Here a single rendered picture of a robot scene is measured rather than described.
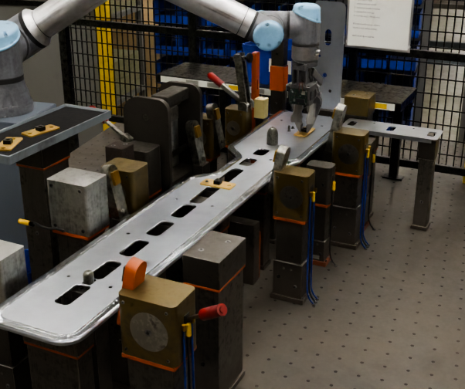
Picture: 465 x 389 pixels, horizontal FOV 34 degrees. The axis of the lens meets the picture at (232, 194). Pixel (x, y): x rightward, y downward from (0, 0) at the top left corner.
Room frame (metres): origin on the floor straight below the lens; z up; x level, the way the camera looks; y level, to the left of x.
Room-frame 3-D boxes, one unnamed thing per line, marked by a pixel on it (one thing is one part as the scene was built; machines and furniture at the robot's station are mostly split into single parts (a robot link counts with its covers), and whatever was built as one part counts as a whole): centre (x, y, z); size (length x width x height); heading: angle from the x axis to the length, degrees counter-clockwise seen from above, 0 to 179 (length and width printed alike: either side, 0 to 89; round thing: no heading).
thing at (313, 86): (2.07, -0.20, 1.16); 0.09 x 0.08 x 0.12; 154
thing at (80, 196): (1.48, 0.34, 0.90); 0.13 x 0.08 x 0.41; 64
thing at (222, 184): (1.70, 0.04, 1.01); 0.08 x 0.04 x 0.01; 65
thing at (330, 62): (2.35, -0.29, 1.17); 0.12 x 0.01 x 0.34; 64
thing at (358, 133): (1.98, -0.34, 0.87); 0.12 x 0.07 x 0.35; 64
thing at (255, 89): (2.28, -0.07, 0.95); 0.03 x 0.01 x 0.50; 154
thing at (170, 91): (1.88, 0.18, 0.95); 0.18 x 0.13 x 0.49; 154
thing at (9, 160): (1.64, 0.44, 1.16); 0.37 x 0.14 x 0.02; 154
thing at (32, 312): (1.68, 0.04, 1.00); 1.38 x 0.22 x 0.02; 154
